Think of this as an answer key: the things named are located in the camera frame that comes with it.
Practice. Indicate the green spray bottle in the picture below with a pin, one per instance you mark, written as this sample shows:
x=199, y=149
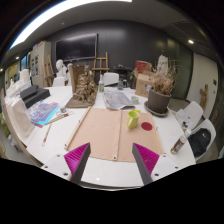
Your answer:
x=101, y=85

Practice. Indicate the beige cabinet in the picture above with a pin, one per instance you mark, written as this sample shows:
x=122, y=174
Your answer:
x=40, y=63

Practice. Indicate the black flat boxes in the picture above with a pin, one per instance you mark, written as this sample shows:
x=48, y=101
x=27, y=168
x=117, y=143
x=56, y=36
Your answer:
x=33, y=94

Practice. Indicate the red box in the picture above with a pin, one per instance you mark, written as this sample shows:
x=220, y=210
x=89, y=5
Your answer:
x=142, y=66

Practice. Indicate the black wall screen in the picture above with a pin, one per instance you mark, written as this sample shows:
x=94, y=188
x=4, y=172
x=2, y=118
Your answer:
x=76, y=46

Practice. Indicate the flat round red coaster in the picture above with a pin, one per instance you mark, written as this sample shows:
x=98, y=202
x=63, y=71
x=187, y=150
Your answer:
x=146, y=126

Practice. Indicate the papers on chair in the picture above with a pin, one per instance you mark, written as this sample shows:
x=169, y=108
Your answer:
x=182, y=117

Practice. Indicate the black backpack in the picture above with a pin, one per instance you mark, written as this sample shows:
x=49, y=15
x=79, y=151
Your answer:
x=199, y=141

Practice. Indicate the grey plant saucer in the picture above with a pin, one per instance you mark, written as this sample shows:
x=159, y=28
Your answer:
x=150, y=110

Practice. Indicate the white standing statue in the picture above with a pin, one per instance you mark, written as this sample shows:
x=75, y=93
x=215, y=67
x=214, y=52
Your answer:
x=162, y=63

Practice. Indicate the yellow-green mug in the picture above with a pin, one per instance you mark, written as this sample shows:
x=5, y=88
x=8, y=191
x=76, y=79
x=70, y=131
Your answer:
x=132, y=120

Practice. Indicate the wooden easel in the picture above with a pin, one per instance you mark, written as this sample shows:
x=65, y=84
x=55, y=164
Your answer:
x=100, y=65

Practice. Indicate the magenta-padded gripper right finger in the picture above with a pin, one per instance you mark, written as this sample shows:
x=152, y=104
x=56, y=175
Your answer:
x=146, y=157

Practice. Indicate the white chair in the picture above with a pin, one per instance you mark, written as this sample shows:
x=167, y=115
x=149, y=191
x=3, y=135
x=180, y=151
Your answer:
x=210, y=125
x=193, y=110
x=110, y=78

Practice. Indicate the colourful printed book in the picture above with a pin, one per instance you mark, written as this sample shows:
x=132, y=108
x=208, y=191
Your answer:
x=43, y=112

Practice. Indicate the long ceiling light strip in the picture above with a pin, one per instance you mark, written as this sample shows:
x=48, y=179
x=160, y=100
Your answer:
x=50, y=15

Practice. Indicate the beige canvas sheet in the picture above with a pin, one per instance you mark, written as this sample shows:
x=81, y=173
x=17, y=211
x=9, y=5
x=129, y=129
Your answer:
x=100, y=133

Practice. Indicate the thin wooden stick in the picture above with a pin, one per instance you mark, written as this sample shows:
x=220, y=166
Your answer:
x=46, y=134

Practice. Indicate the cardboard box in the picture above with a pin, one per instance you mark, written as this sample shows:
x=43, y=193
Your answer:
x=142, y=83

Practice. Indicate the wooden wall figure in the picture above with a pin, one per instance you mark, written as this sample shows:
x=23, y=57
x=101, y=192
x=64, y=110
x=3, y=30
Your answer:
x=204, y=95

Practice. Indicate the dried plant in grey pot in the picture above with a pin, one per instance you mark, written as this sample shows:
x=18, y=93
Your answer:
x=159, y=100

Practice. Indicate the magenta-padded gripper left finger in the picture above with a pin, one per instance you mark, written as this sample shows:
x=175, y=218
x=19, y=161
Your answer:
x=77, y=156

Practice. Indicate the small grey cup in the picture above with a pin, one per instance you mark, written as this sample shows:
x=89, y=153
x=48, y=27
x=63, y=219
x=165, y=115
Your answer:
x=134, y=99

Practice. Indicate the white bust figure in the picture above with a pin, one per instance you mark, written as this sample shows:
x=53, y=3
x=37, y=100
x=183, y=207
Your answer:
x=60, y=68

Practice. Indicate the open grey newspaper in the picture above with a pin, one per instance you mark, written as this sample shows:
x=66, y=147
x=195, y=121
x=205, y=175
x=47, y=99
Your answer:
x=116, y=99

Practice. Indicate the clear plastic bag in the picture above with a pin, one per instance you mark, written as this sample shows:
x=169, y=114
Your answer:
x=18, y=116

